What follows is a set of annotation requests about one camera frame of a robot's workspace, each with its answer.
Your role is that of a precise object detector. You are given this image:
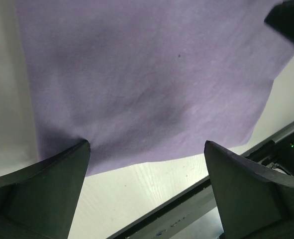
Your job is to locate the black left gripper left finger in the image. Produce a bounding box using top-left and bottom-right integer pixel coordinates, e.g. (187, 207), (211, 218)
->
(0, 140), (90, 239)

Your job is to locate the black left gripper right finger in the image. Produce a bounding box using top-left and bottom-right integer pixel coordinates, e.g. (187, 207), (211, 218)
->
(204, 141), (294, 239)

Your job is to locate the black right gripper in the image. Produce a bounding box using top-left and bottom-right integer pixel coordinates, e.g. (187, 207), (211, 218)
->
(264, 0), (294, 44)

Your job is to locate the purple t-shirt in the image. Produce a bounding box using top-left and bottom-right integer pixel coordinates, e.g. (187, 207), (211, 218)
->
(14, 0), (294, 175)

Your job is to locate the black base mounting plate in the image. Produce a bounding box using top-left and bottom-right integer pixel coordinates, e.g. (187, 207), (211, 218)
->
(112, 122), (294, 239)

